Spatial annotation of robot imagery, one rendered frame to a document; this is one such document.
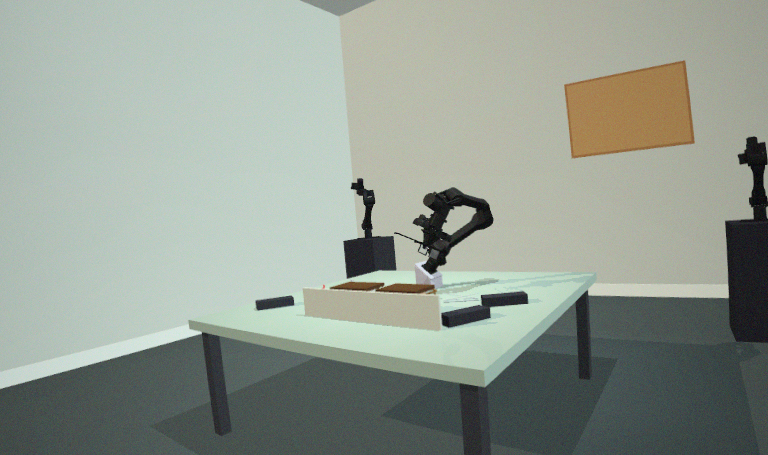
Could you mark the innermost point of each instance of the beige flat panel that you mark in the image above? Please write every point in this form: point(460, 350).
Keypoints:
point(395, 309)

